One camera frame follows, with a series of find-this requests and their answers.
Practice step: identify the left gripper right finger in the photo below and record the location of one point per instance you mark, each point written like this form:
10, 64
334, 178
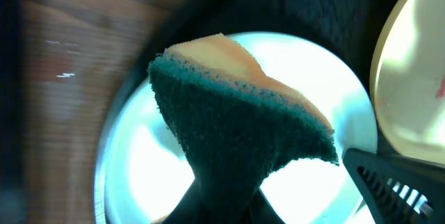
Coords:
261, 211

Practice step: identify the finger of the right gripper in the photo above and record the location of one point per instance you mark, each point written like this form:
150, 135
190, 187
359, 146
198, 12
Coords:
398, 189

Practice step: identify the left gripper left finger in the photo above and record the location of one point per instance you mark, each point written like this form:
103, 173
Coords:
189, 209

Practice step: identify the light green plate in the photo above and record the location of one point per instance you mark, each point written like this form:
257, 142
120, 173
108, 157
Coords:
142, 173

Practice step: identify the green yellow sponge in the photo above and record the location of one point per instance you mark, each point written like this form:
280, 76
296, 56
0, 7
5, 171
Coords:
235, 124

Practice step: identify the yellow plate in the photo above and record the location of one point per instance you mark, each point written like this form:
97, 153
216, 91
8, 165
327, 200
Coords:
407, 79

